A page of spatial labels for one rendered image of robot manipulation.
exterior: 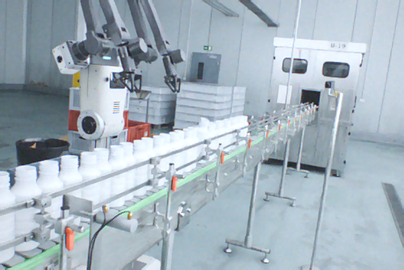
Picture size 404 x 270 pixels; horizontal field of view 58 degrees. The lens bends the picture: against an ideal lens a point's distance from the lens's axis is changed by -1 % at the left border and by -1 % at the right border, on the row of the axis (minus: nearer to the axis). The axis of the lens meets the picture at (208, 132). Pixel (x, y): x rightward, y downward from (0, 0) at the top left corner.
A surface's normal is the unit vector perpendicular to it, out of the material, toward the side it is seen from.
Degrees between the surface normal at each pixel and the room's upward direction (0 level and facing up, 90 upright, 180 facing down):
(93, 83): 90
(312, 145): 90
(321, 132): 90
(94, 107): 101
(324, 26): 90
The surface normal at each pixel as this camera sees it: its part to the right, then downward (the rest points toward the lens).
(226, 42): -0.36, 0.11
